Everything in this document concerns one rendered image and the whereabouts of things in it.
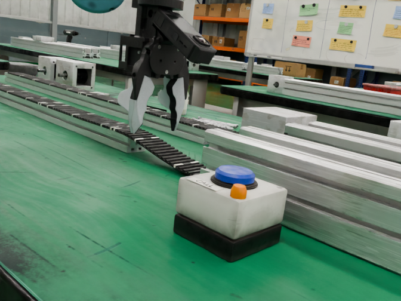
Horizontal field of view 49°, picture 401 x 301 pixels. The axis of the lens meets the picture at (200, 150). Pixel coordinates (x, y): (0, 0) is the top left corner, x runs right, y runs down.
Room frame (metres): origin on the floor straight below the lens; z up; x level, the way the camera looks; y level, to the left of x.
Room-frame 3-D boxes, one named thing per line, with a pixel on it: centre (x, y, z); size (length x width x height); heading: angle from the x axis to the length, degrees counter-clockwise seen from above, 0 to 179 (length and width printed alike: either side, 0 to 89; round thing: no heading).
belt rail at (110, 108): (1.20, 0.34, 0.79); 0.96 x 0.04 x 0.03; 47
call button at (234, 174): (0.42, -0.04, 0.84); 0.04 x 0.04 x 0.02
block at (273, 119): (0.76, -0.12, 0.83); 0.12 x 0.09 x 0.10; 137
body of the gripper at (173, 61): (0.72, 0.09, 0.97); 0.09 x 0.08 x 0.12; 47
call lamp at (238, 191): (0.38, -0.04, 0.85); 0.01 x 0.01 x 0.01
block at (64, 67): (1.49, 0.46, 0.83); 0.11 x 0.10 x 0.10; 141
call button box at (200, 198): (0.43, -0.04, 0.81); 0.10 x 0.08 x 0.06; 137
